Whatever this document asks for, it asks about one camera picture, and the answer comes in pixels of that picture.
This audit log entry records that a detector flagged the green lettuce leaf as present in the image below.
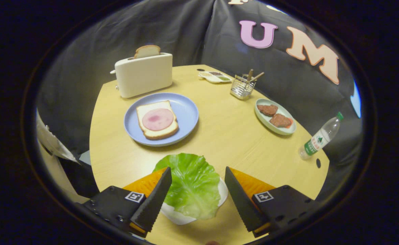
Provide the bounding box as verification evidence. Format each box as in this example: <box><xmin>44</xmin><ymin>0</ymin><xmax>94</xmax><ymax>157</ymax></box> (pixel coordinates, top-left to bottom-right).
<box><xmin>153</xmin><ymin>153</ymin><xmax>221</xmax><ymax>220</ymax></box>

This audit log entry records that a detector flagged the white toaster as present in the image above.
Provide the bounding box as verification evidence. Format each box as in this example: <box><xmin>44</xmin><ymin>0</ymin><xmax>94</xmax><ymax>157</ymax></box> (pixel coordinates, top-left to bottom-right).
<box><xmin>110</xmin><ymin>52</ymin><xmax>173</xmax><ymax>99</ymax></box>

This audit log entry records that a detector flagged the blue round plate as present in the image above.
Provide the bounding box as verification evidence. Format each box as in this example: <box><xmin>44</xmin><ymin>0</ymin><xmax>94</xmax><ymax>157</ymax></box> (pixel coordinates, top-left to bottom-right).
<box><xmin>124</xmin><ymin>93</ymin><xmax>199</xmax><ymax>147</ymax></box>

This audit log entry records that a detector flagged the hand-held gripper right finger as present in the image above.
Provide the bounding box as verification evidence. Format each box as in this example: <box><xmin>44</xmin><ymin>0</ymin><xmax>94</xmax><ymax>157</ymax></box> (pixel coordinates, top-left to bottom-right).
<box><xmin>224</xmin><ymin>166</ymin><xmax>322</xmax><ymax>238</ymax></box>

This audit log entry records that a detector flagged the black backdrop cloth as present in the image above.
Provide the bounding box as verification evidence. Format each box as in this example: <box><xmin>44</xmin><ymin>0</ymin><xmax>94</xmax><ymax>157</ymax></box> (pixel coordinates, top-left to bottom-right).
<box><xmin>36</xmin><ymin>0</ymin><xmax>363</xmax><ymax>205</ymax></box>

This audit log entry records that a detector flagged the white divided condiment dish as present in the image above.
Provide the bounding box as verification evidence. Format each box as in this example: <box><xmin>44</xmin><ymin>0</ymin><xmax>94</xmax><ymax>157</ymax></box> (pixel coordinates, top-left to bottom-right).
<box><xmin>198</xmin><ymin>71</ymin><xmax>233</xmax><ymax>84</ymax></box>

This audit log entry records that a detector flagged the metal wire utensil holder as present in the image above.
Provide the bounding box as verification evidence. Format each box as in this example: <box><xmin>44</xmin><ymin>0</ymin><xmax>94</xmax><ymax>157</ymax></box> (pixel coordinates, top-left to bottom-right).
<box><xmin>230</xmin><ymin>74</ymin><xmax>256</xmax><ymax>100</ymax></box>

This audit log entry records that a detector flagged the white leaf-shaped plate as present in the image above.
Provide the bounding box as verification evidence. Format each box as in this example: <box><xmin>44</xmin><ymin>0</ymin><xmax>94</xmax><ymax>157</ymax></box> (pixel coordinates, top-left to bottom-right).
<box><xmin>159</xmin><ymin>177</ymin><xmax>229</xmax><ymax>226</ymax></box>

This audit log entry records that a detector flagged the toasted bread slice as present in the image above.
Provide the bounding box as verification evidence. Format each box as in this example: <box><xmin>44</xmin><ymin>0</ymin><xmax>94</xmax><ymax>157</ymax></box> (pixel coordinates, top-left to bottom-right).
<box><xmin>134</xmin><ymin>45</ymin><xmax>161</xmax><ymax>59</ymax></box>

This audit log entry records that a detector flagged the pink ham slice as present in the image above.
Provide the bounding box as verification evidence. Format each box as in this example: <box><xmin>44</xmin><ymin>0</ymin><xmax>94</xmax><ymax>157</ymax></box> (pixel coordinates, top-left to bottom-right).
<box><xmin>142</xmin><ymin>108</ymin><xmax>174</xmax><ymax>131</ymax></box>

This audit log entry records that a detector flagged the white bread slice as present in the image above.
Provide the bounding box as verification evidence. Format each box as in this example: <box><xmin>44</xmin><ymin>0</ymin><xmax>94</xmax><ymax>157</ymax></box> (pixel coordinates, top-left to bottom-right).
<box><xmin>136</xmin><ymin>100</ymin><xmax>179</xmax><ymax>140</ymax></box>

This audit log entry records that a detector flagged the white plastic sheet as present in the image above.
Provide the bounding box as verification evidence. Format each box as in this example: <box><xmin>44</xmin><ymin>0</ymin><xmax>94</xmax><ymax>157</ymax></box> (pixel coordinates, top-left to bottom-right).
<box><xmin>36</xmin><ymin>112</ymin><xmax>81</xmax><ymax>164</ymax></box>

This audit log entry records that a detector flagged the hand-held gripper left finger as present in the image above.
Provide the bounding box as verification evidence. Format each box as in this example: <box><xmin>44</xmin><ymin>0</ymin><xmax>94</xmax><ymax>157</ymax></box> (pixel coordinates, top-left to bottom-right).
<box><xmin>75</xmin><ymin>167</ymin><xmax>173</xmax><ymax>238</ymax></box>

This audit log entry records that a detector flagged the brown meat patty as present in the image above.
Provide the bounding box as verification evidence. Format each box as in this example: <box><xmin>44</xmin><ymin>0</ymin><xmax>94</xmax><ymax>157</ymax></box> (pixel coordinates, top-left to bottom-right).
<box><xmin>257</xmin><ymin>104</ymin><xmax>278</xmax><ymax>117</ymax></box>
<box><xmin>270</xmin><ymin>113</ymin><xmax>293</xmax><ymax>128</ymax></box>

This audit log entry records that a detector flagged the pale green plate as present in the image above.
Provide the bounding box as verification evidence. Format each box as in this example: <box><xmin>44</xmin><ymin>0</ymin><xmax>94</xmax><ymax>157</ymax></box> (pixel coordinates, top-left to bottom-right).
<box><xmin>255</xmin><ymin>98</ymin><xmax>297</xmax><ymax>136</ymax></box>

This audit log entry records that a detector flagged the clear plastic water bottle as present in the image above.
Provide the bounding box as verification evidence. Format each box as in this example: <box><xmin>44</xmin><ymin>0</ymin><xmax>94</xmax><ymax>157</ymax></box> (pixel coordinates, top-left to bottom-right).
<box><xmin>299</xmin><ymin>112</ymin><xmax>344</xmax><ymax>160</ymax></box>

